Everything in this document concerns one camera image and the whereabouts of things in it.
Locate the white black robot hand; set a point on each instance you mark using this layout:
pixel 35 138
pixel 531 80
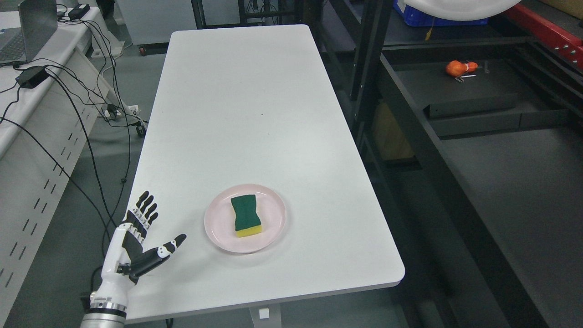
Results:
pixel 126 259

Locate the green yellow sponge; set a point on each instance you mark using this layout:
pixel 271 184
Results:
pixel 247 221

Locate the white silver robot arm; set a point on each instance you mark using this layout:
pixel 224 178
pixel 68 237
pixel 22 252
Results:
pixel 103 313

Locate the pink round plate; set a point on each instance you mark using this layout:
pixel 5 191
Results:
pixel 219 220

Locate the white power strip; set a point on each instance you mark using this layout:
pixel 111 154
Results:
pixel 112 112

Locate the white side desk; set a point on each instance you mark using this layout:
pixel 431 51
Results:
pixel 42 136

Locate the black power adapter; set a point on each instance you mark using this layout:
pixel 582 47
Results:
pixel 31 77

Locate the black power brick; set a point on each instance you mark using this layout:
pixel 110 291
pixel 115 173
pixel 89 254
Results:
pixel 77 12

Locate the grey laptop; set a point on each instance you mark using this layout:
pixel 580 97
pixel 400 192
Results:
pixel 38 22

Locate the black metal shelving rack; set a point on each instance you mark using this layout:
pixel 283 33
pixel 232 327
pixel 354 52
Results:
pixel 480 176

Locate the blue plastic crate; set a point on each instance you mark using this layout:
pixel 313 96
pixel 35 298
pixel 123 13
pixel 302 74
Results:
pixel 415 18

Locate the orange toy object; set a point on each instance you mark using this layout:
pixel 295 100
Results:
pixel 456 68

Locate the red metal beam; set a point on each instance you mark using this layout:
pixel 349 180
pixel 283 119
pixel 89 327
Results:
pixel 560 40

